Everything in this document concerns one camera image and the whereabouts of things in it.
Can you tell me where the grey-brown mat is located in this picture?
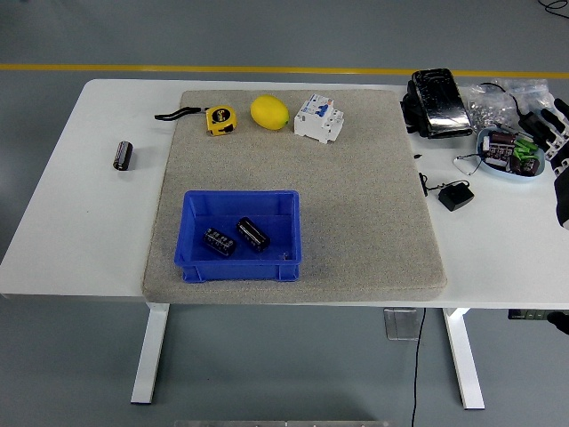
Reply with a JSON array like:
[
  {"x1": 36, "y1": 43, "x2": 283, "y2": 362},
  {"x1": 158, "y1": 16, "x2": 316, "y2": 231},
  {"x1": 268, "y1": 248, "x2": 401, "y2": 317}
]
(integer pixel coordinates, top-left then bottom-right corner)
[{"x1": 140, "y1": 88, "x2": 448, "y2": 306}]

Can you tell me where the small brown capacitor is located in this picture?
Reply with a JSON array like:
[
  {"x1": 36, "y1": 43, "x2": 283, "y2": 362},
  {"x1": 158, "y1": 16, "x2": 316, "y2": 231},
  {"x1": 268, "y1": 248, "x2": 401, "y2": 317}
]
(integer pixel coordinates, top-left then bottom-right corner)
[{"x1": 509, "y1": 155, "x2": 541, "y2": 177}]

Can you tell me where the black glossy pedal device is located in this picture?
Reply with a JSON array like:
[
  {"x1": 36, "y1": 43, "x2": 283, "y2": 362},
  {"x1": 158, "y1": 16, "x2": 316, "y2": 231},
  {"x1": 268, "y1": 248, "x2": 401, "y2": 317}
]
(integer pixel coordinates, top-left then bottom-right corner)
[{"x1": 399, "y1": 68, "x2": 475, "y2": 140}]

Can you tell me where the large brown capacitor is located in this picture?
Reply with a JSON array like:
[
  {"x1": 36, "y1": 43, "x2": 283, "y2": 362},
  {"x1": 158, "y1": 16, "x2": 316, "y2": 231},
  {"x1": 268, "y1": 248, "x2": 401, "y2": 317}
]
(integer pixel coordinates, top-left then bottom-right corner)
[{"x1": 486, "y1": 131, "x2": 517, "y2": 169}]

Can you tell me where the white circuit breaker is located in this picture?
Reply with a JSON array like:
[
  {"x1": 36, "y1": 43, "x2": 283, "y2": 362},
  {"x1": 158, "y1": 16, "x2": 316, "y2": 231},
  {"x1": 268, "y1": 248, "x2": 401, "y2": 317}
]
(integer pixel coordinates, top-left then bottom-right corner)
[{"x1": 293, "y1": 93, "x2": 347, "y2": 145}]

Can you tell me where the black power adapter with cord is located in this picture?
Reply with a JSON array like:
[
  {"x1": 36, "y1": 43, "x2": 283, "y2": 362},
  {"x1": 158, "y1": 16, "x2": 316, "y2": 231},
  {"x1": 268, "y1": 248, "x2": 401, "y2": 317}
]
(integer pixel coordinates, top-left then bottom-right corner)
[{"x1": 479, "y1": 82, "x2": 546, "y2": 137}]

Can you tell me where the grey metal control box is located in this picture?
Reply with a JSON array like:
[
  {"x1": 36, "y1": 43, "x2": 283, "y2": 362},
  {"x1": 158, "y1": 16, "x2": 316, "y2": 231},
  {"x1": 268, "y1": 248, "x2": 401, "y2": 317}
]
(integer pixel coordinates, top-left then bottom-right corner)
[{"x1": 383, "y1": 307, "x2": 421, "y2": 342}]

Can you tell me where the yellow lemon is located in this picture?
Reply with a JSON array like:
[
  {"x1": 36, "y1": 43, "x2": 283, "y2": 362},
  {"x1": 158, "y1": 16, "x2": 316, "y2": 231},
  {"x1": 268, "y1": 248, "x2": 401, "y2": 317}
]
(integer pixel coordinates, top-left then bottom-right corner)
[{"x1": 250, "y1": 93, "x2": 291, "y2": 131}]

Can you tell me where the yellow tape measure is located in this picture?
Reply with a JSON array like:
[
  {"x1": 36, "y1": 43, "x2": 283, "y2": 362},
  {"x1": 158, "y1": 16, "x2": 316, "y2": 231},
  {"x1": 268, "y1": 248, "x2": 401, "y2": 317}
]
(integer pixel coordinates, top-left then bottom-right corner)
[{"x1": 154, "y1": 105, "x2": 237, "y2": 136}]

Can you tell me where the light blue bowl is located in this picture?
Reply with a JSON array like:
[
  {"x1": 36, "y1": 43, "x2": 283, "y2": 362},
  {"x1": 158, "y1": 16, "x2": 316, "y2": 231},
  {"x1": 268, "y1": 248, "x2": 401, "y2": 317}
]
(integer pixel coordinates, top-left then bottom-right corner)
[{"x1": 476, "y1": 126, "x2": 547, "y2": 183}]

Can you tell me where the clear plastic bag of screws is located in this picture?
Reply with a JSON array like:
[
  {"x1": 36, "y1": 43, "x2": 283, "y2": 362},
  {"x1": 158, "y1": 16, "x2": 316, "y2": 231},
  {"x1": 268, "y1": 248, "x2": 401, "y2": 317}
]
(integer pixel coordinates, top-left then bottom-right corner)
[{"x1": 460, "y1": 77, "x2": 557, "y2": 134}]

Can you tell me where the black floor cable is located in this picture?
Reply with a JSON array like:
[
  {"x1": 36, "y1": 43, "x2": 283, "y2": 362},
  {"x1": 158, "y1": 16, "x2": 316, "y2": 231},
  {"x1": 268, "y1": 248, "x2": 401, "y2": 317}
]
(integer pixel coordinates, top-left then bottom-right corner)
[{"x1": 537, "y1": 0, "x2": 569, "y2": 20}]

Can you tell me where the blue plastic box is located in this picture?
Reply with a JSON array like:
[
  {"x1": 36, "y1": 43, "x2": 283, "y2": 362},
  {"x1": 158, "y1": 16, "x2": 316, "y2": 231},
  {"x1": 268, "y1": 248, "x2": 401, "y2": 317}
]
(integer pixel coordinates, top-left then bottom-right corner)
[{"x1": 173, "y1": 189, "x2": 303, "y2": 284}]

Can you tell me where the white table leg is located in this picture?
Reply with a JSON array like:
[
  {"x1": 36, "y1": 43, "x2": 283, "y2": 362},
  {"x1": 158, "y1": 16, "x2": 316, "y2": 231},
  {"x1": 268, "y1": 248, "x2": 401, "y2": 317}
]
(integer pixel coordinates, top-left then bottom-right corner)
[
  {"x1": 130, "y1": 302, "x2": 171, "y2": 406},
  {"x1": 442, "y1": 307, "x2": 485, "y2": 410}
]

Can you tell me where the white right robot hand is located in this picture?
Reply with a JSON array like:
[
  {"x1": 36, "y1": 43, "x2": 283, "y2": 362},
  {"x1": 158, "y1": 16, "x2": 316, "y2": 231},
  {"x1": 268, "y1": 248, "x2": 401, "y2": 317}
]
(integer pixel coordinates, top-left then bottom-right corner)
[{"x1": 526, "y1": 95, "x2": 569, "y2": 230}]

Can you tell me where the green terminal block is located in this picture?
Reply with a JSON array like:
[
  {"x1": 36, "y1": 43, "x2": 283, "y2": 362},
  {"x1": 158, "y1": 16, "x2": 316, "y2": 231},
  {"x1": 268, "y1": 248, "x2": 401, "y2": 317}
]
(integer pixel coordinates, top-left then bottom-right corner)
[{"x1": 515, "y1": 137, "x2": 540, "y2": 159}]

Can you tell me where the white and black wire loop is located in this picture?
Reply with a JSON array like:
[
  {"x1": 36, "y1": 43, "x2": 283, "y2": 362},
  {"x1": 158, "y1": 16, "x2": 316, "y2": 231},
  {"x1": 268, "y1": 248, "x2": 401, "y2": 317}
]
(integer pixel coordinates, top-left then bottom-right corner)
[{"x1": 453, "y1": 150, "x2": 486, "y2": 177}]

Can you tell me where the dark brown cylindrical battery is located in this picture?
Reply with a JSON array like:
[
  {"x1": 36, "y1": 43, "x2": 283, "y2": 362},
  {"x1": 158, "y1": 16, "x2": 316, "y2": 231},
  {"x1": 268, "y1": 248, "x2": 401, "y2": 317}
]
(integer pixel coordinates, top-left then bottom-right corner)
[
  {"x1": 203, "y1": 227, "x2": 237, "y2": 258},
  {"x1": 111, "y1": 140, "x2": 134, "y2": 172},
  {"x1": 235, "y1": 216, "x2": 271, "y2": 254}
]

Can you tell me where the small black adapter with cord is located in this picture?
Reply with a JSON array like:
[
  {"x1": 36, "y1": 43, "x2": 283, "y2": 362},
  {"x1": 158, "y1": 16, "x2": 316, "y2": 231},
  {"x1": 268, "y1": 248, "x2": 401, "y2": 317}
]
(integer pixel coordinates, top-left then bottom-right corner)
[{"x1": 413, "y1": 152, "x2": 476, "y2": 214}]

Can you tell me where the black hanging cable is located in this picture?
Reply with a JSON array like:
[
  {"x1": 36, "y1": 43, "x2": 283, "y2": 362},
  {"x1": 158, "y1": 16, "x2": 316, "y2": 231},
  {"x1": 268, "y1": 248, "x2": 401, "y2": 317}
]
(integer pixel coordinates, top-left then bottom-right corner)
[{"x1": 411, "y1": 307, "x2": 428, "y2": 427}]

